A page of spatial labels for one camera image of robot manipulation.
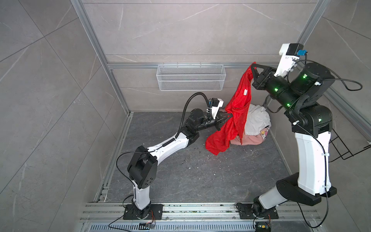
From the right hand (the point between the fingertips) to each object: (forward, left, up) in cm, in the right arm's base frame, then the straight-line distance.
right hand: (251, 64), depth 50 cm
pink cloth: (+6, -18, -58) cm, 61 cm away
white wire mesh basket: (+42, +19, -31) cm, 56 cm away
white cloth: (+18, -27, -51) cm, 61 cm away
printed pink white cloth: (+9, -30, -55) cm, 63 cm away
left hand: (0, +1, -23) cm, 23 cm away
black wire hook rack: (-19, -43, -29) cm, 55 cm away
